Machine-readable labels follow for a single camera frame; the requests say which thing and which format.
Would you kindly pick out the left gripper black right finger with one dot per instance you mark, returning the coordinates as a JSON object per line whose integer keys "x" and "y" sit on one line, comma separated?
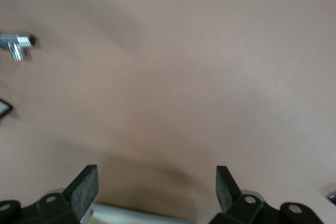
{"x": 227, "y": 191}

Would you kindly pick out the chrome tee valve fitting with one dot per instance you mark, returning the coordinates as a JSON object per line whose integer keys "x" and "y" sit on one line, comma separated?
{"x": 18, "y": 41}

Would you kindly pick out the black switch with white cap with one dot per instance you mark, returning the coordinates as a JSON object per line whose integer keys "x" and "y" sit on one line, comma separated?
{"x": 4, "y": 107}

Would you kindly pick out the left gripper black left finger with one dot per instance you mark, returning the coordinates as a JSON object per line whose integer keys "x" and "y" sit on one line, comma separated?
{"x": 82, "y": 190}

